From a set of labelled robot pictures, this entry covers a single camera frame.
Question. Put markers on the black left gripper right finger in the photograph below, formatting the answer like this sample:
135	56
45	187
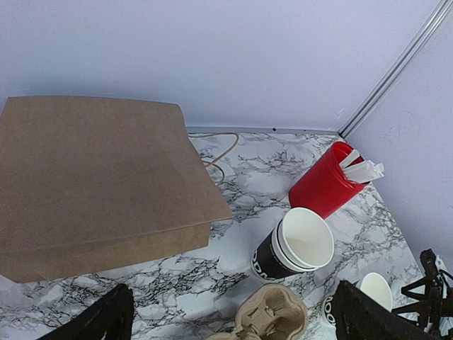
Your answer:
360	317

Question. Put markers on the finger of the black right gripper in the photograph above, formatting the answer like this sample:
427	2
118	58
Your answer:
432	294

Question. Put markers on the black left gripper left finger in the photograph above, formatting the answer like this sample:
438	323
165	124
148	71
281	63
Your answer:
110	317

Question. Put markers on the single black paper cup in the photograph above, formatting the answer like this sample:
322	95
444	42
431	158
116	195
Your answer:
373	285

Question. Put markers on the brown cardboard cup carrier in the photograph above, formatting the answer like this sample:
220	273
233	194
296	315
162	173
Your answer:
272	312

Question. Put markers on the stacked black paper cups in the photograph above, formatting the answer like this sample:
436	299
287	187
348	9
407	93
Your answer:
302	242

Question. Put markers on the white wrapped stirrer packets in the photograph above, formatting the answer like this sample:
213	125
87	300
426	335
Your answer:
362	172

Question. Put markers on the brown paper bag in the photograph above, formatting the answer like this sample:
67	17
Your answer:
92	184

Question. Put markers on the red cylindrical holder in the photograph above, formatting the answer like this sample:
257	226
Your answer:
324	188

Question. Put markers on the aluminium frame post right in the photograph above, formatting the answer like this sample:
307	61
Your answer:
389	80

